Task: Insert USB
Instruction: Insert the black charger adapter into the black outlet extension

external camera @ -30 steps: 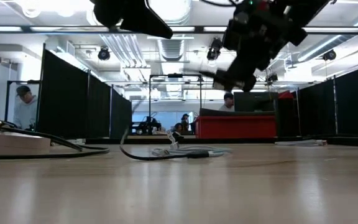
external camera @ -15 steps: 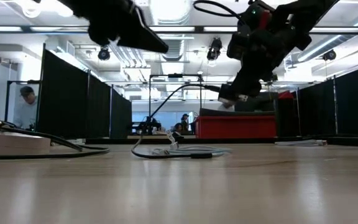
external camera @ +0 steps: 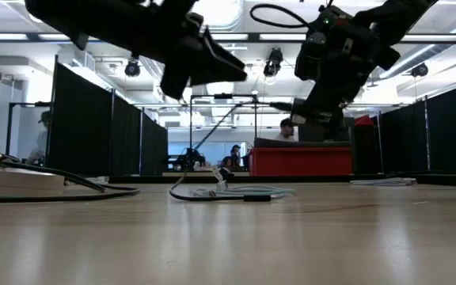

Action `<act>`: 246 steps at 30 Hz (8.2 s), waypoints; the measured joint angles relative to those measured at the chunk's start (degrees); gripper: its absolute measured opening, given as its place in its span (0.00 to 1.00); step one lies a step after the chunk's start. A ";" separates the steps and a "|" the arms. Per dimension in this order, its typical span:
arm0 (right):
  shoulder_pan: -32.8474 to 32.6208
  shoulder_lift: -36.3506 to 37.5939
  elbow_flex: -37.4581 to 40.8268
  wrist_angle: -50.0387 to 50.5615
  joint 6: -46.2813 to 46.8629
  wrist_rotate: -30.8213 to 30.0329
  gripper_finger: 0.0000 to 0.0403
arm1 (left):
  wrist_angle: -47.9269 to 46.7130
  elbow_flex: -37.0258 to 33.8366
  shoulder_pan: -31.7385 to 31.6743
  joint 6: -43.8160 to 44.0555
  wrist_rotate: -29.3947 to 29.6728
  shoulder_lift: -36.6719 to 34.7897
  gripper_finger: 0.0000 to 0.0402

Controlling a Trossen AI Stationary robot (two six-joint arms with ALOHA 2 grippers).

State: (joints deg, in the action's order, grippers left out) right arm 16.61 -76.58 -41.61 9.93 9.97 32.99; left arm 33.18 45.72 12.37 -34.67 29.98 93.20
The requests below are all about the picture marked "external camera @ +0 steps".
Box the pale grey braided USB cable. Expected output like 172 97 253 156
191 165 297 201

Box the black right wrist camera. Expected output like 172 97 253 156
294 30 329 80

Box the red storage bin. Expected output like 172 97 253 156
247 146 354 177

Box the black overhead frame beam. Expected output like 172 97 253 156
0 32 456 44

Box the black monitor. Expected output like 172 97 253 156
297 126 355 143

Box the black tower power strip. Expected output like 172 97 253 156
349 124 380 175

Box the red bin rack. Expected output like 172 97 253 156
353 114 376 127

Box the black table frame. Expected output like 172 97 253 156
108 172 456 188

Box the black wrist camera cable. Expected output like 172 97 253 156
249 3 311 29

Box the white USB cable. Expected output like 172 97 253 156
64 177 110 186
349 177 418 187

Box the white power strip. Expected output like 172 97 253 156
0 164 66 197

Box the black background rig frame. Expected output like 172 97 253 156
5 101 53 158
188 93 259 172

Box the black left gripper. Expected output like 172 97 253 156
132 0 249 101

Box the thick black USB cable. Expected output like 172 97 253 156
0 151 141 204

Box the light wood desk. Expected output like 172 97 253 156
161 170 252 178

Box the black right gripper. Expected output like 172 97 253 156
293 23 401 129

